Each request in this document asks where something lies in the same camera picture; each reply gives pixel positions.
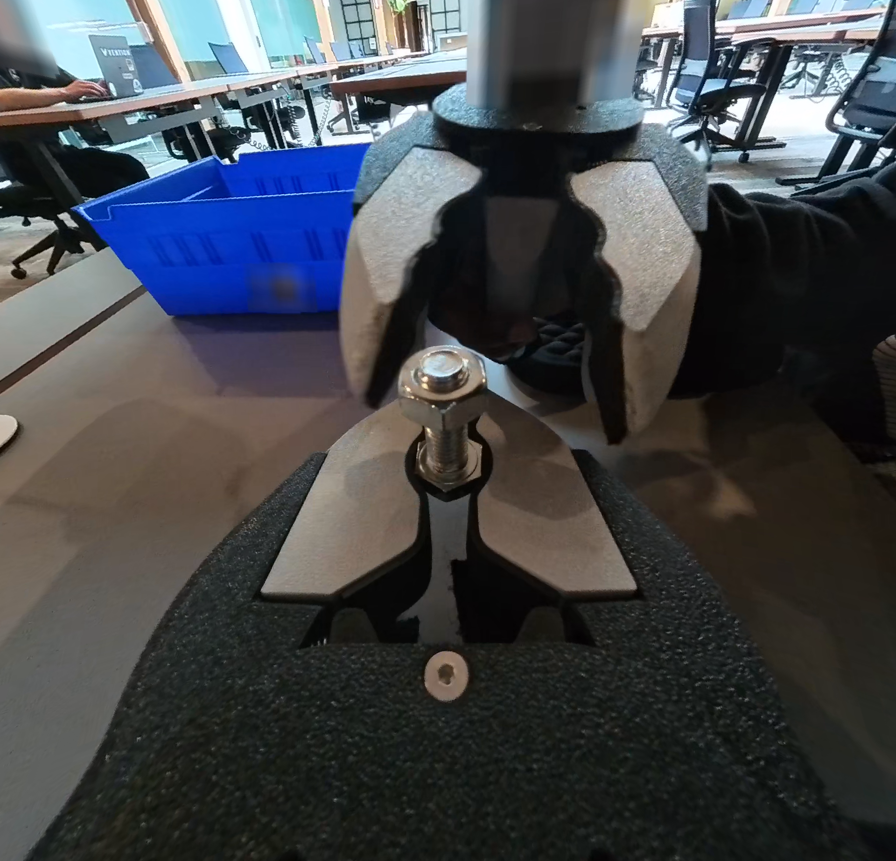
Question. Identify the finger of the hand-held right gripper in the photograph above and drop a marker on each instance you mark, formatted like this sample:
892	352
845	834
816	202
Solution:
651	244
391	208

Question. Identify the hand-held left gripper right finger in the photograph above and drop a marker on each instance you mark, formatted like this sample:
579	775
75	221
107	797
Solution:
553	523

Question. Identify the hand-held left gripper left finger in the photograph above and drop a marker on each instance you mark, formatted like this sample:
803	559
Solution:
350	523

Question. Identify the silver hex bolt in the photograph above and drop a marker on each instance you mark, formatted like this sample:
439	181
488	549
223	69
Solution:
441	448

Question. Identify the silver hex nut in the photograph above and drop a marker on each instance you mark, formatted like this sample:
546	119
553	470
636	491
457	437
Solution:
422	406

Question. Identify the blue plastic bin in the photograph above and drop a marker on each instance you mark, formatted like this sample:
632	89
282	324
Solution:
175	244

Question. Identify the person's right forearm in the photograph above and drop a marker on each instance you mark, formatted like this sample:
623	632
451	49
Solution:
782	278

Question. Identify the wooden desk black legs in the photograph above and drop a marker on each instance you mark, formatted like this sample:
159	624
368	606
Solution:
175	95
391	81
768	30

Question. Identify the black quilted wrist rest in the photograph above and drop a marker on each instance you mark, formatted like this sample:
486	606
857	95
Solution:
553	342

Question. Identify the black office chair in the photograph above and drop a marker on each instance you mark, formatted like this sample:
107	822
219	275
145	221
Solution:
867	103
699	49
66	227

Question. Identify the dark laptop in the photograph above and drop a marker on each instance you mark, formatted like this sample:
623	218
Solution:
115	69

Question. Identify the white document stand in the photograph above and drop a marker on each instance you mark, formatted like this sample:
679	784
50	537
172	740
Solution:
7	429

